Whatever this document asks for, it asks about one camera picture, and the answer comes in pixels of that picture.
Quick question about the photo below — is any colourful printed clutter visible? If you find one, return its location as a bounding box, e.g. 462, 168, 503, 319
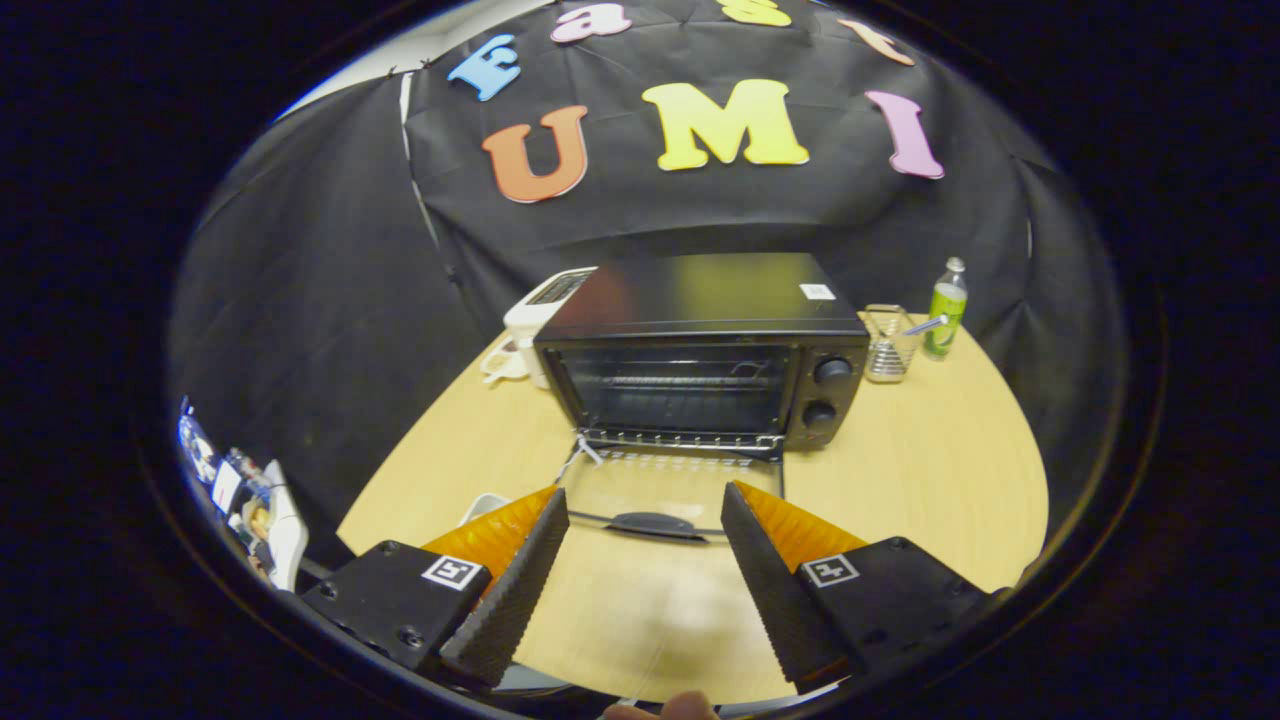
178, 398, 273, 577

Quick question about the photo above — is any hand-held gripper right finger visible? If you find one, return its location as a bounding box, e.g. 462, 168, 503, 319
720, 480, 1011, 696

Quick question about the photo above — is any wire oven rack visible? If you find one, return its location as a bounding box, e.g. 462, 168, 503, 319
578, 375, 786, 453

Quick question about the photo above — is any white plastic object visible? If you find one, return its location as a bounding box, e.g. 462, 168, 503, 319
262, 460, 312, 593

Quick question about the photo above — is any clear glass jar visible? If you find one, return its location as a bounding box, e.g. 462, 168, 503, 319
863, 304, 921, 385

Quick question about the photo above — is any black toaster oven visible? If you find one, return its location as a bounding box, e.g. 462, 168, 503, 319
533, 252, 871, 543

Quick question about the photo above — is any white plate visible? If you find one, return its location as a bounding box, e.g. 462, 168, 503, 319
458, 492, 513, 528

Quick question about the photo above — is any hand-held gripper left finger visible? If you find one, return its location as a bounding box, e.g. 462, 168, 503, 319
300, 487, 571, 691

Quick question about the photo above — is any green label drink bottle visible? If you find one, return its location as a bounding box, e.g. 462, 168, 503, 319
922, 257, 969, 362

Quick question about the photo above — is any white bread toaster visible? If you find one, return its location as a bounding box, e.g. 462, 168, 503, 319
503, 266, 598, 390

